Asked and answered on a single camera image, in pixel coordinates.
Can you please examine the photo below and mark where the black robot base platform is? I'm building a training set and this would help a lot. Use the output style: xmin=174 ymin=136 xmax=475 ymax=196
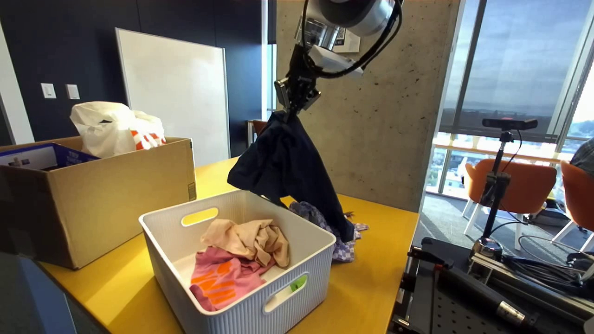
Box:
xmin=387 ymin=238 xmax=594 ymax=334

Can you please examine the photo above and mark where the grey concrete pillar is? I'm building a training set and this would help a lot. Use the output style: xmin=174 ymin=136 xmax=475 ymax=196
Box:
xmin=274 ymin=0 xmax=462 ymax=214

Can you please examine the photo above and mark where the white ribbed plastic basket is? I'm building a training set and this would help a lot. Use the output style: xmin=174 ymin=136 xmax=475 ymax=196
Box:
xmin=137 ymin=188 xmax=337 ymax=334

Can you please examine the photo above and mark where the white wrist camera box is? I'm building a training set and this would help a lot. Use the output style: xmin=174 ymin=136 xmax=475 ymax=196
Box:
xmin=304 ymin=42 xmax=363 ymax=77

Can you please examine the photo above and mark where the blue printed carton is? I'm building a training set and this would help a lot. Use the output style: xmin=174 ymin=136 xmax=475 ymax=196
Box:
xmin=0 ymin=144 xmax=98 ymax=173

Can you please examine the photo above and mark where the orange chair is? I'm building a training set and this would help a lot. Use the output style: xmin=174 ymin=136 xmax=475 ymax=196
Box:
xmin=246 ymin=120 xmax=274 ymax=151
xmin=549 ymin=160 xmax=594 ymax=253
xmin=462 ymin=159 xmax=558 ymax=238

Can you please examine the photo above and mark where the dark blue furniture piece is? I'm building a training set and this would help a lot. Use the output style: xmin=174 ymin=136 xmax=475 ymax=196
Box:
xmin=0 ymin=249 xmax=77 ymax=334

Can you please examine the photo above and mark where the peach beige cloth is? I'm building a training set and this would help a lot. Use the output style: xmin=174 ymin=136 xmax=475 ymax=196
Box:
xmin=200 ymin=218 xmax=293 ymax=272

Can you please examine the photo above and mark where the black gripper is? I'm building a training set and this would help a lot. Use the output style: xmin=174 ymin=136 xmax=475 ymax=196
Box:
xmin=274 ymin=43 xmax=324 ymax=120

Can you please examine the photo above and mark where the white board panel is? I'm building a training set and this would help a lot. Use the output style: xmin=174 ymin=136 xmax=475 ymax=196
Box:
xmin=113 ymin=27 xmax=231 ymax=170

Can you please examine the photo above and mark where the pink orange striped cloth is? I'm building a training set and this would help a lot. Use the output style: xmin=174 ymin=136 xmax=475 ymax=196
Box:
xmin=187 ymin=246 xmax=274 ymax=314

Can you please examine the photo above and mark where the brown cardboard box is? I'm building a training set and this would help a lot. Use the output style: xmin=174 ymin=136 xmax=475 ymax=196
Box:
xmin=0 ymin=136 xmax=198 ymax=272

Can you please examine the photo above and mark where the black tripod stand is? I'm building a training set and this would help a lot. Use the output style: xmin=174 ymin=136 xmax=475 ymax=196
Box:
xmin=471 ymin=129 xmax=515 ymax=257

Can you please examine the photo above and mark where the dark blue shirt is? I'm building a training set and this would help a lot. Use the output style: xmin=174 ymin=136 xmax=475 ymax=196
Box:
xmin=226 ymin=110 xmax=356 ymax=246

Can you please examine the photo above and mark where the purple patterned shirt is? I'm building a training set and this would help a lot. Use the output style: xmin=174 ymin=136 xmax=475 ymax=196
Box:
xmin=287 ymin=201 xmax=371 ymax=264

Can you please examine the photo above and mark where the black camera on tripod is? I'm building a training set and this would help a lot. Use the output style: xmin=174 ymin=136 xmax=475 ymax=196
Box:
xmin=480 ymin=118 xmax=540 ymax=133

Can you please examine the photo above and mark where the white plastic bag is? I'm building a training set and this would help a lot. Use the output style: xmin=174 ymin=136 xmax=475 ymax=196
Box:
xmin=66 ymin=101 xmax=166 ymax=160

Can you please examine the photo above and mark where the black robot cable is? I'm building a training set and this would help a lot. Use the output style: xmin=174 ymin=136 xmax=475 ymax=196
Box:
xmin=298 ymin=0 xmax=404 ymax=82

